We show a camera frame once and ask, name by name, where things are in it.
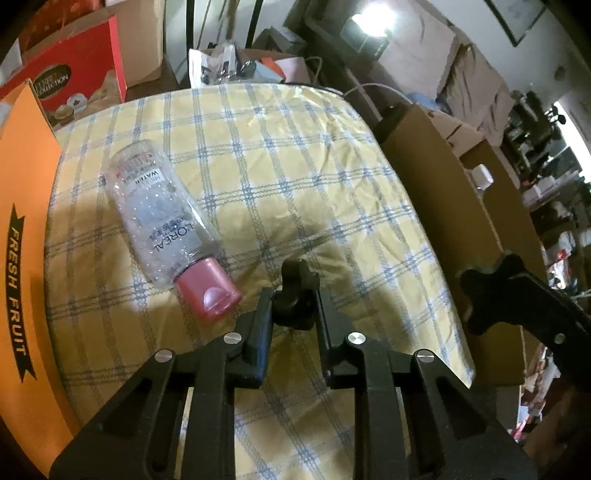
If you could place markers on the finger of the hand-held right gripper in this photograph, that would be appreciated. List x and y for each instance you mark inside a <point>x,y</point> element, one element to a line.
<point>558,323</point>

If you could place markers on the white box of clutter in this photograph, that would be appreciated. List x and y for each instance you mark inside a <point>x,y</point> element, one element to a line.
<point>221,64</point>

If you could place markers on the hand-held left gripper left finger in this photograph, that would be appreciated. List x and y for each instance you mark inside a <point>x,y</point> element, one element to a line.
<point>258,332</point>

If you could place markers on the red gift box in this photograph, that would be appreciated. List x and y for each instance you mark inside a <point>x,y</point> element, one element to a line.
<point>78,64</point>

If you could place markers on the black speaker stand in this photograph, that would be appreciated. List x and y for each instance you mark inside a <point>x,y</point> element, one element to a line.
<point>255,21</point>
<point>190,27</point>

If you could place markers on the black lamp with light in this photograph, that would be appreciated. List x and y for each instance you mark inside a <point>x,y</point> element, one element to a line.
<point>364,27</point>

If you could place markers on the framed painting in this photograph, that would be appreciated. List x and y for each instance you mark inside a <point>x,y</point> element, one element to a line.
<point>517,18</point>

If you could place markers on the brown sofa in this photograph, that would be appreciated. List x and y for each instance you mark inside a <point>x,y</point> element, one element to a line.
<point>415,69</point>

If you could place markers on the white bottle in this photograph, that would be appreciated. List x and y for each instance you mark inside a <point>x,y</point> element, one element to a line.
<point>480,176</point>

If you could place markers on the clear bottle with pink cap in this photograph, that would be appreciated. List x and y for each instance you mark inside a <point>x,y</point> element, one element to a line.
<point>152,217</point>

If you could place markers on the yellow plaid tablecloth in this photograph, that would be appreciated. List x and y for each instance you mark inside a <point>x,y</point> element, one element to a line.
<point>300,184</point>

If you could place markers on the beige sofa cushion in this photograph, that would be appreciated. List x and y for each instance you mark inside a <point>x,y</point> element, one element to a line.
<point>475,92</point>
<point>415,46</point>

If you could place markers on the orange cardboard box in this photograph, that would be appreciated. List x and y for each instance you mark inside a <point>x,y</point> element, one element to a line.
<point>27,184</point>

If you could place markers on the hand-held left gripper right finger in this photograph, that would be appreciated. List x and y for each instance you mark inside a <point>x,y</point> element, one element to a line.
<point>328,341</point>

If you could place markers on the cluttered shelf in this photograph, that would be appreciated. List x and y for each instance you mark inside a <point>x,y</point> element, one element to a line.
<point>549,161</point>

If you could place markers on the open brown cardboard box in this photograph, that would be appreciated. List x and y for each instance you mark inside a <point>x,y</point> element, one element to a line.
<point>438,184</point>

